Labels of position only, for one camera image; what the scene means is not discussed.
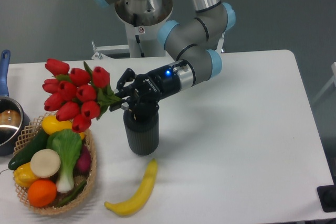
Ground yellow squash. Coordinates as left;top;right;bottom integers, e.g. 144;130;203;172
41;115;72;135

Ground blue handled saucepan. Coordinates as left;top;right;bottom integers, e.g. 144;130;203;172
1;49;30;156

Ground black device at edge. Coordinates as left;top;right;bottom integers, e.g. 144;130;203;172
317;185;335;212

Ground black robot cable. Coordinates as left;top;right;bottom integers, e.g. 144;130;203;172
132;14;145;58

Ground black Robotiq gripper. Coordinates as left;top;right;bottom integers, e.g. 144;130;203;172
109;62;184;122

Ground yellow bell pepper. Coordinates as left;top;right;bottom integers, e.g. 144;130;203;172
13;162;39;188

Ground orange fruit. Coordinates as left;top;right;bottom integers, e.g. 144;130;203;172
27;179;57;207

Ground green bok choy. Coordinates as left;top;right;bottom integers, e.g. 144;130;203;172
47;129;82;193

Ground dark grey ribbed vase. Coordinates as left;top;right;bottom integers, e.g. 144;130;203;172
123;110;159;156

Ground purple red onion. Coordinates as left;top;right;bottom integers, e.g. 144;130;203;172
75;145;91;174

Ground beige round bun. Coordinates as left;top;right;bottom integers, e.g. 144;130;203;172
30;149;61;178

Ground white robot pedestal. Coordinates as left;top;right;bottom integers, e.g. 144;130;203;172
114;0;173;58

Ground dark green cucumber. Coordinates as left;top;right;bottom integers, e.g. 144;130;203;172
8;129;49;170

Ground green bean pod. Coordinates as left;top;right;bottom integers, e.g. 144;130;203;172
56;181;87;208

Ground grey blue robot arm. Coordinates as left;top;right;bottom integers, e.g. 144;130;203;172
95;0;236;120

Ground white frame at right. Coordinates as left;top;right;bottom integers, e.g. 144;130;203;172
312;62;335;104

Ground red tulip bouquet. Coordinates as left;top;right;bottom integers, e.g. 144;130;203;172
42;58;121;133

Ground yellow banana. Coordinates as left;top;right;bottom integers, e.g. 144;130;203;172
104;158;158;217

